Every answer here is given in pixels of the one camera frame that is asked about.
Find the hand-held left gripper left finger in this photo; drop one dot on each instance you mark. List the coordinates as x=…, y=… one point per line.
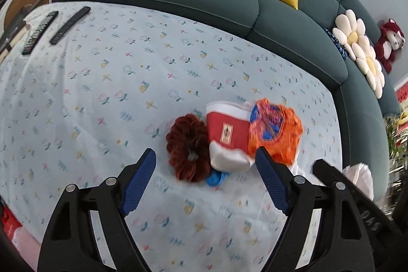
x=137, y=186

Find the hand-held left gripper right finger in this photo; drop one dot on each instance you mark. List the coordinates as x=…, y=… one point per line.
x=272, y=186

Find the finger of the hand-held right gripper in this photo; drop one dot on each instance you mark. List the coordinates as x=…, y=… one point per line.
x=331, y=173

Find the white plastic bag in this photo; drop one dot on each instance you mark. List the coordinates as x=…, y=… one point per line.
x=360, y=178

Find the orange bag with blue print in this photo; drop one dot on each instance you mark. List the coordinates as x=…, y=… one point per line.
x=277, y=128

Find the blue plastic wrapper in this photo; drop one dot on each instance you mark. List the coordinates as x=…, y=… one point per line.
x=215, y=179

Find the dark red scrunchie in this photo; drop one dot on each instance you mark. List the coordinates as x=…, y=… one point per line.
x=188, y=138

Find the red paper cup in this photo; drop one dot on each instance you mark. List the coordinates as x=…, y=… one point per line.
x=228, y=131

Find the potted green plant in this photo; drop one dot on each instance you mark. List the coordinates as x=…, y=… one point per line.
x=395, y=144

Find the light blue floral tablecloth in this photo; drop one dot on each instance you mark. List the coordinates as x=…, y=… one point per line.
x=127, y=84

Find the white daisy flower cushion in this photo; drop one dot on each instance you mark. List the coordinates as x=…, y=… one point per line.
x=373, y=71
x=350, y=29

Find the pink fleece blanket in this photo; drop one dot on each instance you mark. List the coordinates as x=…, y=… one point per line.
x=25, y=253

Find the red box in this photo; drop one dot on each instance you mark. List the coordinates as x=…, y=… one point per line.
x=9, y=224

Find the red bear plush toy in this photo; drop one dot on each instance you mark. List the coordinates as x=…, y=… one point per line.
x=387, y=52

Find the slim black remote control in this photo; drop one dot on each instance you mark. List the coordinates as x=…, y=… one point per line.
x=68, y=25

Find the black buttoned remote control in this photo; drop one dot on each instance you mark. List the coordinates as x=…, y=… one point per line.
x=40, y=33

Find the dark long bar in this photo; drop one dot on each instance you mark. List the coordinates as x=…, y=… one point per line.
x=19, y=17

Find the red framed wall mural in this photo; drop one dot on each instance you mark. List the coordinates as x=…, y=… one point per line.
x=401, y=95

